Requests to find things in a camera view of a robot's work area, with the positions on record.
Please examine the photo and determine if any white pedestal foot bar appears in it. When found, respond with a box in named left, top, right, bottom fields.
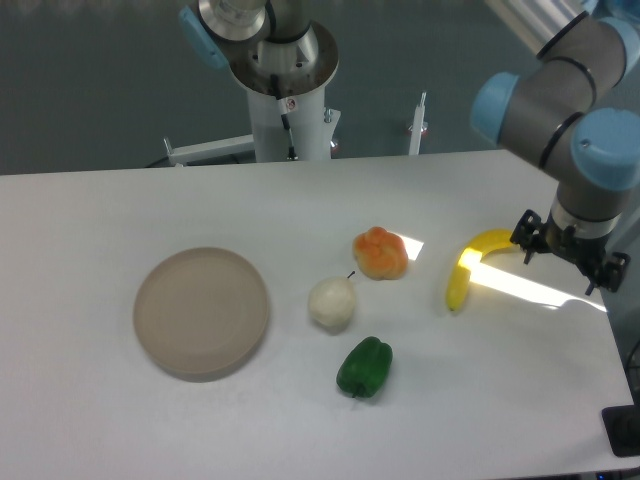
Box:
left=163, top=135, right=254, bottom=166

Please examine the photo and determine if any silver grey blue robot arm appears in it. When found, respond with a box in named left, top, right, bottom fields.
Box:
left=178, top=1, right=639, bottom=292

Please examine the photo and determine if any white right foot bar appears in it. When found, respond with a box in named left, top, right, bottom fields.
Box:
left=408, top=91, right=428, bottom=156

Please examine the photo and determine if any yellow banana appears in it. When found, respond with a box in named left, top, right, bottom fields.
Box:
left=445, top=229, right=514, bottom=312

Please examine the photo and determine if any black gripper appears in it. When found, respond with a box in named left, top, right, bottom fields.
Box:
left=510, top=209, right=630, bottom=295

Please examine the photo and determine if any black box at table edge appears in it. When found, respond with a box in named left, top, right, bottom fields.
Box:
left=601, top=405, right=639, bottom=458

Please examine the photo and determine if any green bell pepper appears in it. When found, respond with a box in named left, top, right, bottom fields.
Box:
left=336, top=336, right=393, bottom=399

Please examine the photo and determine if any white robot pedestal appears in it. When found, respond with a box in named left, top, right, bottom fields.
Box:
left=228, top=22, right=342, bottom=163

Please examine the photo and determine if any white pear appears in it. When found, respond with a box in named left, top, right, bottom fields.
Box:
left=307, top=271, right=357, bottom=335

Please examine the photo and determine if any beige round plate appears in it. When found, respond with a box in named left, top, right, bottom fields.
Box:
left=133, top=247, right=270, bottom=382

